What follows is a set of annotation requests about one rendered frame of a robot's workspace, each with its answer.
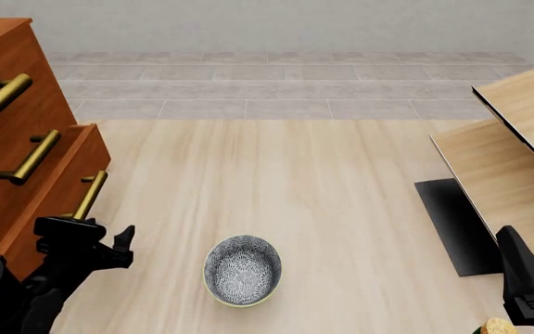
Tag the flat black base plate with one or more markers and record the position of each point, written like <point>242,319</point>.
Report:
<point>452,222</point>

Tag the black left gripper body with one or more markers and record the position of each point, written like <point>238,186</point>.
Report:
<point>95,257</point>

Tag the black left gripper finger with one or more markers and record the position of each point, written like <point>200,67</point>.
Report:
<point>127,238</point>

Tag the pale wooden shelf rack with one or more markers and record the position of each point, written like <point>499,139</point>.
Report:
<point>503,167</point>

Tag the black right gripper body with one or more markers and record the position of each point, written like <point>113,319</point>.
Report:
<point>533,308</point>

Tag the yellow and green food item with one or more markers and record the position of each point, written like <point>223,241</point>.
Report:
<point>496,326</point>

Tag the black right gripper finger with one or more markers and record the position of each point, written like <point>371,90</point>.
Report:
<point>524,261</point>

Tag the grey patterned bowl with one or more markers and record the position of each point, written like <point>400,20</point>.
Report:
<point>242,271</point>

